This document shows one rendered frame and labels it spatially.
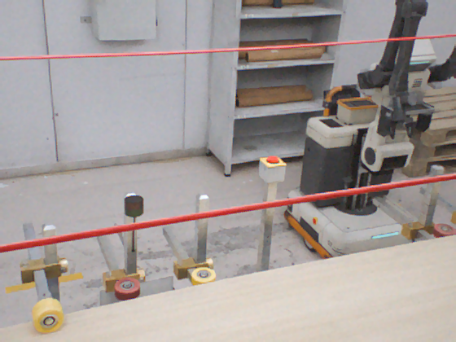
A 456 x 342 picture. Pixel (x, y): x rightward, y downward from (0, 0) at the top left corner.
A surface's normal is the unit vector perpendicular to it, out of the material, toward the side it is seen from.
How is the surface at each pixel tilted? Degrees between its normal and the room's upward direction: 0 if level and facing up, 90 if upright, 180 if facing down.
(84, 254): 0
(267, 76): 90
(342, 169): 90
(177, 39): 90
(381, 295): 0
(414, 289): 0
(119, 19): 90
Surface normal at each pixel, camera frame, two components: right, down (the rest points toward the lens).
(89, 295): 0.06, -0.90
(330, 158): 0.39, 0.42
